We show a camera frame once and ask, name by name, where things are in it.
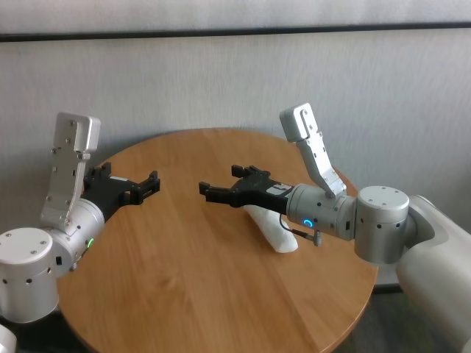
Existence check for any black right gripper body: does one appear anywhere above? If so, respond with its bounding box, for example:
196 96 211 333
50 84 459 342
228 171 296 216

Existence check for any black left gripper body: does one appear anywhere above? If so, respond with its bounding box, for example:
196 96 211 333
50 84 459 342
81 167 144 225

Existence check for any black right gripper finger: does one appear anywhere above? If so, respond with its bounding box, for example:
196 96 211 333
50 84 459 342
230 164 272 182
198 180 236 208

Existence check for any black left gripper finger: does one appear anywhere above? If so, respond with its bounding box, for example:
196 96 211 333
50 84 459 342
123 171 162 207
88 163 113 181

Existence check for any white sandbag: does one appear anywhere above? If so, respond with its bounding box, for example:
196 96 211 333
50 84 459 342
242 204 300 254

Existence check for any black floor edge strip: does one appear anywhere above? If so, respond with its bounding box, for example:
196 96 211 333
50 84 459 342
373 282 402 295

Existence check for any grey right arm cable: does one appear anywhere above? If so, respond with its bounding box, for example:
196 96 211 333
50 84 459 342
278 213 323 246

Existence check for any black wall strip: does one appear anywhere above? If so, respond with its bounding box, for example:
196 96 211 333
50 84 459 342
0 22 471 44

